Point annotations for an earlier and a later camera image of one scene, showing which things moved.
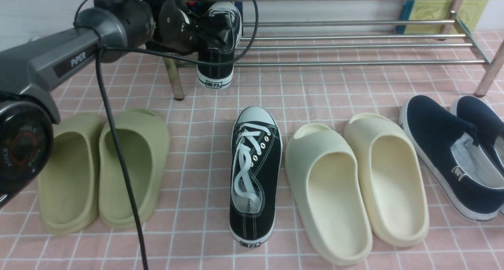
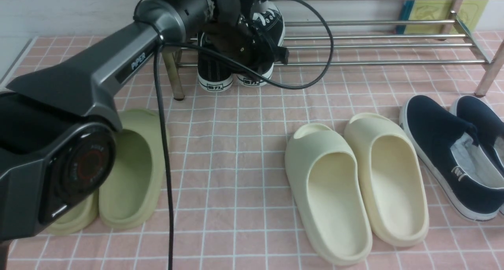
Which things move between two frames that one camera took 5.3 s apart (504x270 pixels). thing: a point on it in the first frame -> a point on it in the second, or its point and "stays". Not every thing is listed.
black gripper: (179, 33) -> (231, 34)
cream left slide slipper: (325, 180) stays
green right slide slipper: (144, 136) stays
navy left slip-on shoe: (450, 153) stays
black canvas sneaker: (256, 166) -> (267, 15)
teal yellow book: (441, 9) stays
